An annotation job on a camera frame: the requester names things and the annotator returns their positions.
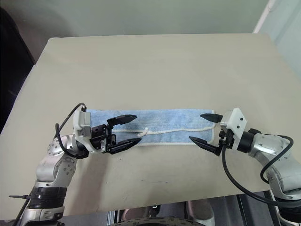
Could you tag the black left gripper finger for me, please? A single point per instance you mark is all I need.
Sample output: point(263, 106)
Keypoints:
point(124, 146)
point(123, 118)

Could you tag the dark dotted rounded shape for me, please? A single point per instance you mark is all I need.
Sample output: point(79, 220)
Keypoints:
point(155, 221)

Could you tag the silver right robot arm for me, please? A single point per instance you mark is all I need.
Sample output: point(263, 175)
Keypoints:
point(279, 155)

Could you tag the white door frame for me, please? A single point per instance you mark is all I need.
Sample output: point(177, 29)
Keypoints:
point(264, 16)

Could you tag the pale rounded foot shape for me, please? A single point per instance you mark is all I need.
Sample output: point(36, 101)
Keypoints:
point(135, 213)
point(202, 212)

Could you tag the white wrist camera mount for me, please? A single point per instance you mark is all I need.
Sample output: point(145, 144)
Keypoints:
point(237, 122)
point(81, 122)

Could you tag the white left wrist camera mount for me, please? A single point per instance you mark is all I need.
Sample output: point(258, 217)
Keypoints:
point(81, 122)

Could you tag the light blue cloth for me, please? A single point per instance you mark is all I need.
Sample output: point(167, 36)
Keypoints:
point(164, 120)

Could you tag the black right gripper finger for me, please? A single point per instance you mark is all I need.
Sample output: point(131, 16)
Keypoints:
point(212, 117)
point(204, 144)

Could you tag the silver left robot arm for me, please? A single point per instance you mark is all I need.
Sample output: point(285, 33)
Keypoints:
point(60, 169)

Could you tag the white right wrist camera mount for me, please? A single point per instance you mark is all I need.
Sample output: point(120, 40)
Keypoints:
point(237, 122)

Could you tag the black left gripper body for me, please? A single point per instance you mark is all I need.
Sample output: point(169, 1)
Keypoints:
point(98, 137)

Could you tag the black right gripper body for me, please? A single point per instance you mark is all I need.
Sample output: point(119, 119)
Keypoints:
point(224, 139)

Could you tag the dark furniture piece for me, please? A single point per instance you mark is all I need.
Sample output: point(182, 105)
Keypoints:
point(11, 70)

